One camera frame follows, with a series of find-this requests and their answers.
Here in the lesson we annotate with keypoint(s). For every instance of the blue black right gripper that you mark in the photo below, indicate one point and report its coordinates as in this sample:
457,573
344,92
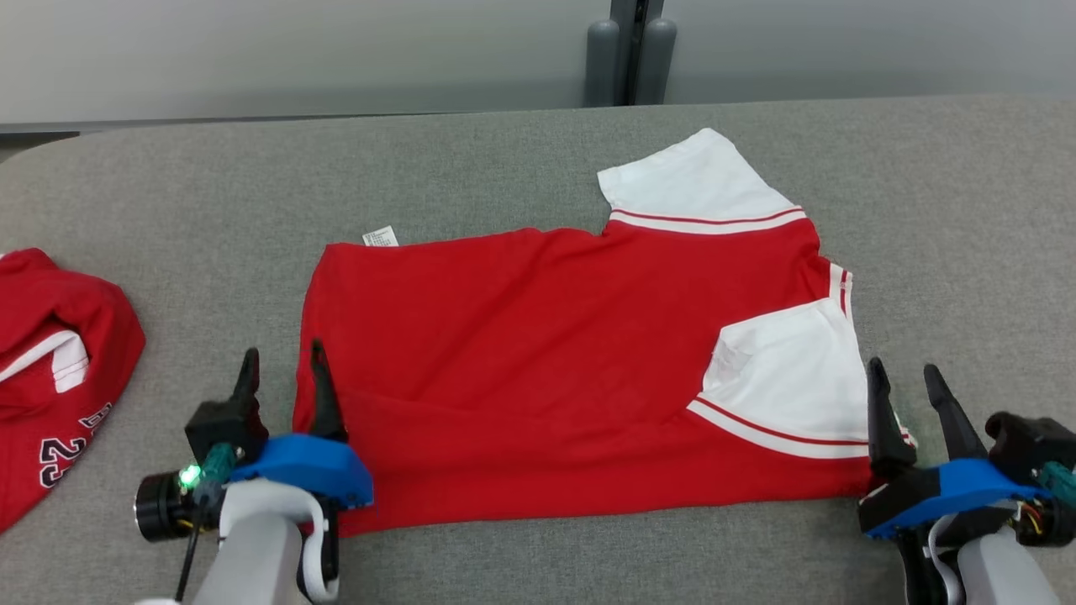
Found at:
958,487

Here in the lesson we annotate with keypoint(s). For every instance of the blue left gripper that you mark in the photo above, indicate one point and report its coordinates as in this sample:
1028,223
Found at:
311,466

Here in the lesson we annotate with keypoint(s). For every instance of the red white basketball shorts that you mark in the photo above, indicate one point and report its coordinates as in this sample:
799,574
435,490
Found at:
76,302

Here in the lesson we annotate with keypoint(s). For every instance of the red white Bulls jersey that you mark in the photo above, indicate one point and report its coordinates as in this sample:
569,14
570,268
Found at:
546,353

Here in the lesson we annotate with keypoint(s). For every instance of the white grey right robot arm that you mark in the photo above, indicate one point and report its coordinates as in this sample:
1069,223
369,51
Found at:
1000,576

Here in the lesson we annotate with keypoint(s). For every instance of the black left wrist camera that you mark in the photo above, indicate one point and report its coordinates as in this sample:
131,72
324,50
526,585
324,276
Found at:
223,424

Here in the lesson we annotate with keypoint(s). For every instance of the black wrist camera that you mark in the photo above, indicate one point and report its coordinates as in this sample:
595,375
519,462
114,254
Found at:
223,424
1030,437

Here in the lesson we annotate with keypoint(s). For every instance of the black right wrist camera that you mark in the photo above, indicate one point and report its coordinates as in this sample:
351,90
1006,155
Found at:
1030,437

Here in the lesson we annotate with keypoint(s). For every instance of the grey rounded wall post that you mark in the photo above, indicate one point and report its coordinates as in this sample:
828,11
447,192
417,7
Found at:
657,63
602,67

